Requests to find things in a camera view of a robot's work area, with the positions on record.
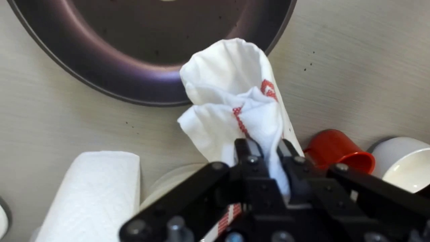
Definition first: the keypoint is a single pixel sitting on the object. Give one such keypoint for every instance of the dark frying pan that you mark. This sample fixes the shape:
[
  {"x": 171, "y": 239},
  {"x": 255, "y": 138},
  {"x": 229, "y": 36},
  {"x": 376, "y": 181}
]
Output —
[{"x": 134, "y": 49}]

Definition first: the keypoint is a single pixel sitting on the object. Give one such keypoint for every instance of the clear plastic container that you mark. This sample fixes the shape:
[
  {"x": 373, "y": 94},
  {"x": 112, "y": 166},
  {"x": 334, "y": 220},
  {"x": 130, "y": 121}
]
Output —
[{"x": 169, "y": 181}]

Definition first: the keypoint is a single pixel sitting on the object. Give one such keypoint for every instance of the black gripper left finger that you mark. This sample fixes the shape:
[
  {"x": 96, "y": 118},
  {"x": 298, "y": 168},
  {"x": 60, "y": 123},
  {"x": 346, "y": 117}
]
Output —
[{"x": 190, "y": 209}]

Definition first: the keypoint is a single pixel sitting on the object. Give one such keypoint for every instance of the white paper towel roll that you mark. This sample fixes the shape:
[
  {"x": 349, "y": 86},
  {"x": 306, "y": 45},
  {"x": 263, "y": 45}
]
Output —
[{"x": 97, "y": 195}]

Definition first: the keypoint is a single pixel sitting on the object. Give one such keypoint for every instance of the white ceramic bowl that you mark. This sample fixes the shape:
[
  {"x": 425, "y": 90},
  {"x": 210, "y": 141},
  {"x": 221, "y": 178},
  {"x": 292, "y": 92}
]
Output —
[{"x": 404, "y": 161}]

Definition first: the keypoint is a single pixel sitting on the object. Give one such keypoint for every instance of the red plastic cup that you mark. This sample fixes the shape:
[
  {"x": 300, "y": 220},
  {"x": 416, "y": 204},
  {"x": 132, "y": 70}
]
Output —
[{"x": 334, "y": 146}]

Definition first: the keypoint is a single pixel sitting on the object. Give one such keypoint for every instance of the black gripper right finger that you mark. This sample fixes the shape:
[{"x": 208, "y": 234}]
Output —
[{"x": 343, "y": 204}]

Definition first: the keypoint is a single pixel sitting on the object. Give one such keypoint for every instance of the white red-striped tea towel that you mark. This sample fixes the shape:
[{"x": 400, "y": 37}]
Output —
[{"x": 235, "y": 94}]

